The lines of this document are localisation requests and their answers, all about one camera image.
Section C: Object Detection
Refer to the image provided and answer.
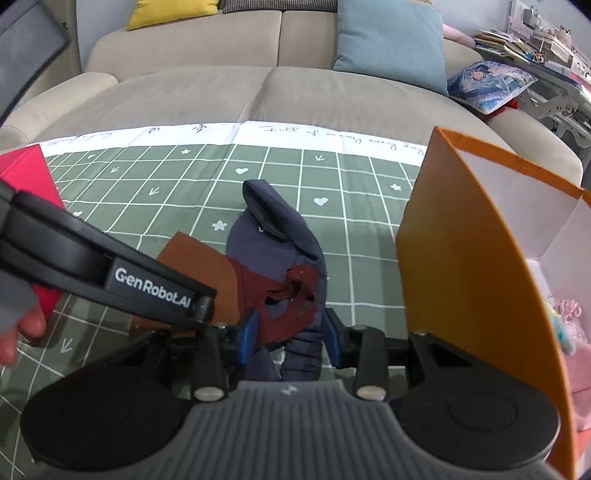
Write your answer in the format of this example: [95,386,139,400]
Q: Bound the pink sequin pouch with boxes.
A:
[554,299,588,350]

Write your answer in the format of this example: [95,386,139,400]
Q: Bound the anime print pillow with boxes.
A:
[448,61,538,115]

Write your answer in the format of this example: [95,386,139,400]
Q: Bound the person's hand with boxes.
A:
[0,306,47,366]

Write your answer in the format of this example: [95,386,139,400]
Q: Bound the beige fabric sofa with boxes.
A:
[1,10,583,184]

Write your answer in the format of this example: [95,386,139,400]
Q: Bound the orange white cardboard box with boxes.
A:
[397,128,590,479]

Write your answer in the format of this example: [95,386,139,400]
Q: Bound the red lidded clear box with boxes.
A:
[1,144,65,351]

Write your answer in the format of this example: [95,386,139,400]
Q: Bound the yellow cushion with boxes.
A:
[127,0,219,30]

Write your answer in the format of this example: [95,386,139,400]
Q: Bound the navy maroon brown garment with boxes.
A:
[157,180,328,382]

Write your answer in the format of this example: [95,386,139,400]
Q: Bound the small blue yellow plush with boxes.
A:
[545,300,576,356]

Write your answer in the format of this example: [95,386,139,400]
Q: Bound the light blue cushion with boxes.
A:
[334,0,448,96]

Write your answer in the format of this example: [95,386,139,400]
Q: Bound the white cluttered desk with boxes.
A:
[474,1,590,154]

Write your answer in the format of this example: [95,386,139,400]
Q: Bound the grey patterned cushion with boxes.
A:
[222,0,339,14]

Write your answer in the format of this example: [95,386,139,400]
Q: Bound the green grid tablecloth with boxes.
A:
[0,120,431,478]

